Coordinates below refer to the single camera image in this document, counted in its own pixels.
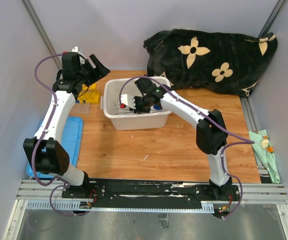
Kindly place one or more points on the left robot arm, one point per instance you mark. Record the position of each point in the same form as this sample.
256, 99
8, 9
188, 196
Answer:
44, 151

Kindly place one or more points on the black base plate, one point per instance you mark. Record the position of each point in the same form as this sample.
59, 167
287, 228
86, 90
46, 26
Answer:
145, 194

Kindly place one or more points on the blue plastic tray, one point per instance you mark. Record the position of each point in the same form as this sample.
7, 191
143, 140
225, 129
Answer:
72, 137

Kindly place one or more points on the white plastic bin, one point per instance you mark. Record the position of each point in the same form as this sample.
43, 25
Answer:
152, 120

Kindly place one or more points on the graduated cylinder blue base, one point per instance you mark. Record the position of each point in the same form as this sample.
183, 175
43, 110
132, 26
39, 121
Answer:
156, 107

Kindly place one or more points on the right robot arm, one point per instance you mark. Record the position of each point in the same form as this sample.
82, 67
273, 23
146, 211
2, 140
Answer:
211, 137

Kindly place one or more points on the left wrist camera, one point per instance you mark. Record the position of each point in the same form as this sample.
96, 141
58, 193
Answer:
76, 49

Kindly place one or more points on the black floral blanket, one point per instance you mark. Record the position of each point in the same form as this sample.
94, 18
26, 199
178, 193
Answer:
224, 63

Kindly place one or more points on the yellow test tube rack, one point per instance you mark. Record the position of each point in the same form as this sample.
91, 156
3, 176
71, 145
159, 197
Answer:
90, 94

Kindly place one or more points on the green printed cloth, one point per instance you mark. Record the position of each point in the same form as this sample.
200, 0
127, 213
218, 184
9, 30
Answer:
265, 152

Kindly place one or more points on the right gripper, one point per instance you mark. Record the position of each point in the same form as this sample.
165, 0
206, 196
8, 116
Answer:
137, 110

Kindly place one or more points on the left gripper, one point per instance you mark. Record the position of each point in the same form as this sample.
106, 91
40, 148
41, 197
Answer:
102, 71

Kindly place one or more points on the metal crucible tongs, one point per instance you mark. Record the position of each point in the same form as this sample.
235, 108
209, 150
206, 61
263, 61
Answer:
123, 111

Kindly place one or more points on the clear acrylic tube rack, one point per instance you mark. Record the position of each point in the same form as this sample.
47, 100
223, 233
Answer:
81, 109

